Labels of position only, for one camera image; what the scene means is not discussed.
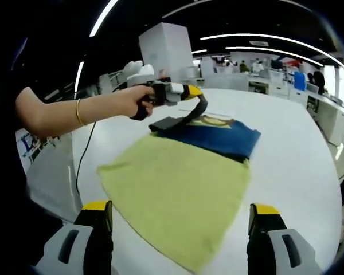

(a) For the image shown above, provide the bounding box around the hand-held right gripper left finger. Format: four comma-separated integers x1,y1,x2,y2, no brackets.
34,199,115,275

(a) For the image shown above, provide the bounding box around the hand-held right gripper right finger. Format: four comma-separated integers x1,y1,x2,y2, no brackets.
246,202,325,275

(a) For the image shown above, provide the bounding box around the yellow blue grey garment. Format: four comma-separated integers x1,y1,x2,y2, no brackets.
96,95,261,272

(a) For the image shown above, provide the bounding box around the person's left hand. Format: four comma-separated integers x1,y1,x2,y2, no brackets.
111,85,156,118

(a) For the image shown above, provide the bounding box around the white square pillar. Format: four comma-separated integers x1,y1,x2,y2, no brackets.
138,22,194,87

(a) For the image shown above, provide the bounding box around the white partition desk row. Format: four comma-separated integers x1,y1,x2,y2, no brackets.
194,65,293,95

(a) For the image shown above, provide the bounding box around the straight ceiling light strip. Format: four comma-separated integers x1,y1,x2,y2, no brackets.
74,61,85,92
89,0,118,37

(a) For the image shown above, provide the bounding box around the grey mesh chair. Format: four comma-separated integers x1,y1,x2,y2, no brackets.
25,134,83,224

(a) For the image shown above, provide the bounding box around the short curved ceiling light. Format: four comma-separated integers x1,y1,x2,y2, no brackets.
225,46,325,67

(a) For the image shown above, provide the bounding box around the long curved ceiling light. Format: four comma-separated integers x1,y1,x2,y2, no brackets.
200,33,344,68

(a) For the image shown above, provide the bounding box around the person's dark clothing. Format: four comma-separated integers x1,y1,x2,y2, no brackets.
0,28,64,270

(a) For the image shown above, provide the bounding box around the blue container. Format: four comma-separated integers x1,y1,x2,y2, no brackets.
294,71,307,91

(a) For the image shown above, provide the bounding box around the white office counter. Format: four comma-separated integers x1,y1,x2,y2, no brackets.
306,91,344,144

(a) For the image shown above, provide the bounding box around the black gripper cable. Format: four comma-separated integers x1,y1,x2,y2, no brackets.
75,121,97,207

